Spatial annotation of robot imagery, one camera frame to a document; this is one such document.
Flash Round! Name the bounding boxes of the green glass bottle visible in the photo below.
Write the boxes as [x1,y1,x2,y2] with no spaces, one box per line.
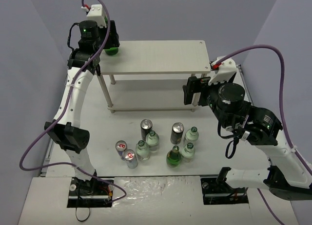
[166,145,181,168]
[104,15,119,56]

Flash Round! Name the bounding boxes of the clear bottle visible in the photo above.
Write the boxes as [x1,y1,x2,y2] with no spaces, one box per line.
[136,140,150,161]
[181,142,195,163]
[183,126,199,145]
[146,131,159,153]

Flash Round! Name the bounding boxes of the green glass bottle front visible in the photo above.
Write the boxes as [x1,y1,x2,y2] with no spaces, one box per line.
[166,145,181,168]

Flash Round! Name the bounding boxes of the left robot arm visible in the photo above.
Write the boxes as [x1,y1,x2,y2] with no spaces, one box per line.
[44,20,119,196]

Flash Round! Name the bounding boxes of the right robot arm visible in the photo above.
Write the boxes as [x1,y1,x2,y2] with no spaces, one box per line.
[182,76,312,201]

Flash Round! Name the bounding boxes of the white two-tier shelf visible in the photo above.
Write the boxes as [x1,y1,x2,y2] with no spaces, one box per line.
[98,40,209,113]

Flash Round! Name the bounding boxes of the black can right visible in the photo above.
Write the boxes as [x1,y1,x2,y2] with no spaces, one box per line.
[170,122,184,145]

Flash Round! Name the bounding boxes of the black can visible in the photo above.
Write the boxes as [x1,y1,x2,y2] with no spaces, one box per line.
[170,122,184,145]
[140,119,153,141]

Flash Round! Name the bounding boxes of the black can left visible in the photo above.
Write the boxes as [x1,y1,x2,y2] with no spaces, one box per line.
[140,119,153,141]

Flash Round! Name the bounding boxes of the silver red can front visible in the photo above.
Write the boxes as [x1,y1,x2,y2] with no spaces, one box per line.
[123,149,138,169]

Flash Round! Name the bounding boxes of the silver red can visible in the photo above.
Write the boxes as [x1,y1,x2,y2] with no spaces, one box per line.
[123,149,138,169]
[115,140,128,160]

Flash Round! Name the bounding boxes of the silver red can rear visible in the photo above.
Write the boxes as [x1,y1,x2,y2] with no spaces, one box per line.
[115,140,128,160]

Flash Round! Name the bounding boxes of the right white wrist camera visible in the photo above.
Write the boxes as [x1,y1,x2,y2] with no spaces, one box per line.
[209,56,237,85]

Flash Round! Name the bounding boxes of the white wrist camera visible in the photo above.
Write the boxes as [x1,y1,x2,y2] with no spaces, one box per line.
[81,4,108,28]
[209,56,237,85]

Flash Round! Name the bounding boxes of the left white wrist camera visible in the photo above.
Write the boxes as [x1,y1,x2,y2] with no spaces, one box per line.
[81,4,108,28]

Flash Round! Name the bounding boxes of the right metal table rail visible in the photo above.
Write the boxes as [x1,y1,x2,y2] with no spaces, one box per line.
[237,64,253,103]

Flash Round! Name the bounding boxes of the metal table rail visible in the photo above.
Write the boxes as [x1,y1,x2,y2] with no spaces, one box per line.
[237,64,253,103]
[39,139,54,177]

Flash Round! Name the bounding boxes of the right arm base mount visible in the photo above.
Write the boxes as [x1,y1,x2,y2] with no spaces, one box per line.
[200,176,249,206]

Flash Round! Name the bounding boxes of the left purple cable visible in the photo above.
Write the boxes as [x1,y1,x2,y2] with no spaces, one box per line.
[19,0,127,207]

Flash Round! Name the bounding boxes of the left metal table rail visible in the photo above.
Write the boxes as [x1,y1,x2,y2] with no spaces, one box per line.
[39,139,54,177]

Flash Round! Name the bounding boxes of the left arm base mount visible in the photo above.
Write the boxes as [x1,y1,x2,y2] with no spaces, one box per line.
[67,177,115,208]

